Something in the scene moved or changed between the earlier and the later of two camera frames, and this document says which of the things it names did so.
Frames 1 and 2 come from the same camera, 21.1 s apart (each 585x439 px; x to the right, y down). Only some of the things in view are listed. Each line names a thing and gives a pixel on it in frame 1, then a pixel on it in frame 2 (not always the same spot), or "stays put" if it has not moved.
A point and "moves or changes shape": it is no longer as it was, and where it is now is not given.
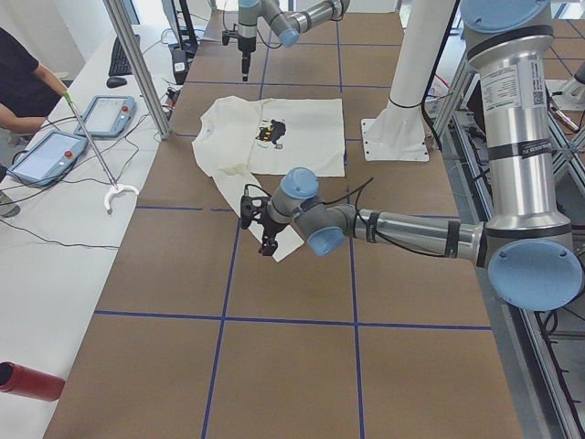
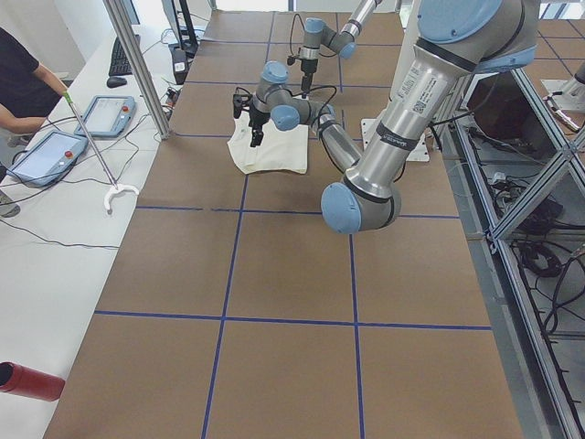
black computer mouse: [115, 82] stays put
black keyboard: [119, 62] stays put
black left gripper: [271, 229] -> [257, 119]
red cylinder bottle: [24, 380] stays put
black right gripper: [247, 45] -> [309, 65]
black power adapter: [180, 63] stays put
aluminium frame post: [116, 14] stays put
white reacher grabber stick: [116, 187] stays put
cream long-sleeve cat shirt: [239, 140] moves or changes shape
